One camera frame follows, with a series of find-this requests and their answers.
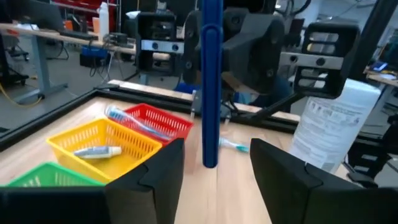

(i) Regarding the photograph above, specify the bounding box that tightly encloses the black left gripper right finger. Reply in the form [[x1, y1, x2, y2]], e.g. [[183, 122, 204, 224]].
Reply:
[[250, 138, 354, 224]]

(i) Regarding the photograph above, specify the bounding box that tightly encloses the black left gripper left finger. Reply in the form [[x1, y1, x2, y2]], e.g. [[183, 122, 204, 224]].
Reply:
[[104, 138, 187, 224]]

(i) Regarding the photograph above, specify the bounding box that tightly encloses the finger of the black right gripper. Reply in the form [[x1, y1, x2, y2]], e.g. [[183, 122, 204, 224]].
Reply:
[[222, 7, 285, 94], [182, 11, 203, 85]]

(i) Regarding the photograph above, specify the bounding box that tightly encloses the dark blue plastic stick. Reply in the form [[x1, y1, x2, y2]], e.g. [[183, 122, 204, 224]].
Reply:
[[200, 0, 224, 169]]

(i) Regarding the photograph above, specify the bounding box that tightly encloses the teal toothbrush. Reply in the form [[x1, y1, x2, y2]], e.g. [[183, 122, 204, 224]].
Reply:
[[218, 138, 250, 154]]

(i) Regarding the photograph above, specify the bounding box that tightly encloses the white toothpaste tube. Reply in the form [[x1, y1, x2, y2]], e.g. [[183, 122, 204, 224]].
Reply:
[[73, 146, 123, 160]]

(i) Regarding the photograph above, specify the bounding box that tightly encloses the blue toothbrush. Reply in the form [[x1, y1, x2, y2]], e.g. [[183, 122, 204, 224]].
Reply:
[[104, 105, 172, 141]]

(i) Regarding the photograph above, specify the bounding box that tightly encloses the white plastic bottle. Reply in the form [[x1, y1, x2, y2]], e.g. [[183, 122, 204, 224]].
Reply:
[[98, 1, 110, 41]]

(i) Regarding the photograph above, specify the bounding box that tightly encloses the yellow plastic basket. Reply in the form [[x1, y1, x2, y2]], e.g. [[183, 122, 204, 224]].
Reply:
[[46, 118, 163, 184]]

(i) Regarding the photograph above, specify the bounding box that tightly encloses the blue storage box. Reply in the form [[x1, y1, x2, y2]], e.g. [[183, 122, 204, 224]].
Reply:
[[80, 45, 109, 68]]

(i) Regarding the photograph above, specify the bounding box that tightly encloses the red plastic basket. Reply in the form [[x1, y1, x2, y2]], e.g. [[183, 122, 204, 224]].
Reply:
[[123, 103, 194, 147]]

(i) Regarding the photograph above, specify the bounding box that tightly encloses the white wipes canister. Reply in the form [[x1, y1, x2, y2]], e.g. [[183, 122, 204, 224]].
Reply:
[[287, 77, 382, 174]]

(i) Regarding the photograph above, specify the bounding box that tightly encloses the black keyboard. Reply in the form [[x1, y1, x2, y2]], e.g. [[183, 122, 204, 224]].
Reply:
[[58, 29, 100, 41]]

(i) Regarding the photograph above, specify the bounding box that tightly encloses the green plastic basket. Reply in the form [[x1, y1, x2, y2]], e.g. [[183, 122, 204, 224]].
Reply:
[[6, 161, 105, 187]]

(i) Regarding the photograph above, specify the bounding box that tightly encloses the black stand base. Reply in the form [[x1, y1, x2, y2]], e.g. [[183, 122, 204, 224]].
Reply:
[[345, 113, 398, 189]]

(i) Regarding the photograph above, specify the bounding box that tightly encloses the grey legged wooden desk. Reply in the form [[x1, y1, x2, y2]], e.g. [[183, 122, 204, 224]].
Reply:
[[0, 23, 170, 105]]

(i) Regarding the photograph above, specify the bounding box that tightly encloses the dark monitor on desk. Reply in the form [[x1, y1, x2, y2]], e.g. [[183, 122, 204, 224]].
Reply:
[[9, 0, 66, 32]]

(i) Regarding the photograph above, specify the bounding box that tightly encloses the black frame brace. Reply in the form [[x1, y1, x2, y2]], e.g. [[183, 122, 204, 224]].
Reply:
[[248, 92, 307, 123]]

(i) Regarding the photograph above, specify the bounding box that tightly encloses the black frame post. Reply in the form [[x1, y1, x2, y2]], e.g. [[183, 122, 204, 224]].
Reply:
[[348, 0, 398, 82]]

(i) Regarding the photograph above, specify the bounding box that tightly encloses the yellow floor cable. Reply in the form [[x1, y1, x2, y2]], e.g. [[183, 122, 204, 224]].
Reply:
[[0, 82, 43, 108]]

